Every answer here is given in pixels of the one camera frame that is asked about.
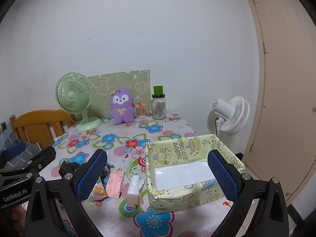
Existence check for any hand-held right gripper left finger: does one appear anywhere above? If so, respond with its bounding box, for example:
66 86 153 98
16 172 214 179
25 149 108 237

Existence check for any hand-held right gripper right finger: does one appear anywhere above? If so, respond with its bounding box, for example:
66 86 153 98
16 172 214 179
207 150 289 237

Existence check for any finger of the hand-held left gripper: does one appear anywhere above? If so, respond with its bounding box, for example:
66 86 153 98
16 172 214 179
0 141 27 165
0 146 57 178

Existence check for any grey sock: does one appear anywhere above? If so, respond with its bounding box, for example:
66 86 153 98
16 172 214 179
100 162 115 178

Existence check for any yellow cartoon print box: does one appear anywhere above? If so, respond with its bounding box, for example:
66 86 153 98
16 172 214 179
145 134 246 214

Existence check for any grey plaid cloth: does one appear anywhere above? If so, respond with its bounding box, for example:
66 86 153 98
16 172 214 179
0 128 41 168

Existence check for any pink packet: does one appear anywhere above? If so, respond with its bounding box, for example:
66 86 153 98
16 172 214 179
106 170 125 198

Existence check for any wooden chair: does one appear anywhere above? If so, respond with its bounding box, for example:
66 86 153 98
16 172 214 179
9 109 76 149

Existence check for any floral tablecloth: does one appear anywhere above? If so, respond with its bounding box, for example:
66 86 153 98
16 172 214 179
37 114 237 237

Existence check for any white standing fan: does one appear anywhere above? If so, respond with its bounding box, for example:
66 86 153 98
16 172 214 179
207 96 250 139

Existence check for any green desk fan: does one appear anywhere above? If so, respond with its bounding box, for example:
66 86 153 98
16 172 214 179
55 72 102 132

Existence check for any purple plush toy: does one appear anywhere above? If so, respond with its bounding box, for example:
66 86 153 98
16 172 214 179
109 87 136 125

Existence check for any toothpick jar with orange lid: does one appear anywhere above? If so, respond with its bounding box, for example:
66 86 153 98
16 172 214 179
136 103 147 118

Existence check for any green patterned board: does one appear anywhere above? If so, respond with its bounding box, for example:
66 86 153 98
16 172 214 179
87 70 151 119

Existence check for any glass jar with green lid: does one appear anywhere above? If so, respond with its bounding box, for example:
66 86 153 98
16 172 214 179
151 86 167 120

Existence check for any beige door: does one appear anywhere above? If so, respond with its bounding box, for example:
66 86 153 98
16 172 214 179
242 0 316 206

